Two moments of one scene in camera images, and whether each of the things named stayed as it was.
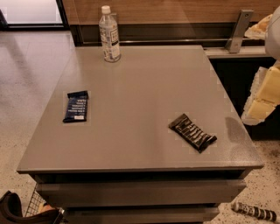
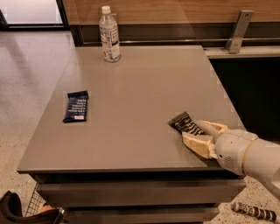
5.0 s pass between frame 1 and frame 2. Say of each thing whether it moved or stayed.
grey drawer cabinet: stayed
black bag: stayed
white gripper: moved
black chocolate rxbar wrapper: stayed
